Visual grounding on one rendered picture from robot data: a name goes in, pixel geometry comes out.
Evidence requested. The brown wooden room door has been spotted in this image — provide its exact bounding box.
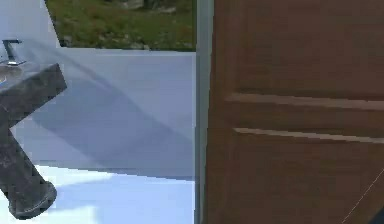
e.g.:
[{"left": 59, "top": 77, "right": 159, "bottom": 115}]
[{"left": 203, "top": 0, "right": 384, "bottom": 224}]

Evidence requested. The window with garden view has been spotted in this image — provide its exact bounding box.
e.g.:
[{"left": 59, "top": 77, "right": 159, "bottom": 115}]
[{"left": 44, "top": 0, "right": 198, "bottom": 53}]

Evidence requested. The dark metal faucet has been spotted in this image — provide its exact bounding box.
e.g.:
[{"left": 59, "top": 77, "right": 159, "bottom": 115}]
[{"left": 1, "top": 38, "right": 27, "bottom": 67}]

